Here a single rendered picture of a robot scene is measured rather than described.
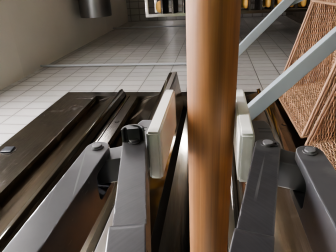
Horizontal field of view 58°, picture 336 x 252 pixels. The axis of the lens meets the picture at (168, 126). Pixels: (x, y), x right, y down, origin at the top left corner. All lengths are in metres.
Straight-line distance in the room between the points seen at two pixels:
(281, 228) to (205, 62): 0.77
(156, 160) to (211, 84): 0.05
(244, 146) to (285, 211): 0.79
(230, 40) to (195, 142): 0.07
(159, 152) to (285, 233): 0.74
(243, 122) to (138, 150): 0.06
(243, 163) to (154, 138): 0.05
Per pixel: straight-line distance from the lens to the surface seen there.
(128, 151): 0.15
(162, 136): 0.17
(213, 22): 0.17
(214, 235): 0.24
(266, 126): 0.19
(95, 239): 0.68
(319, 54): 0.58
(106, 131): 1.42
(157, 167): 0.17
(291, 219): 0.92
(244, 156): 0.17
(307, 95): 1.65
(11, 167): 1.31
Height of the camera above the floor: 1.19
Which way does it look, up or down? 8 degrees up
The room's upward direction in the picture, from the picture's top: 89 degrees counter-clockwise
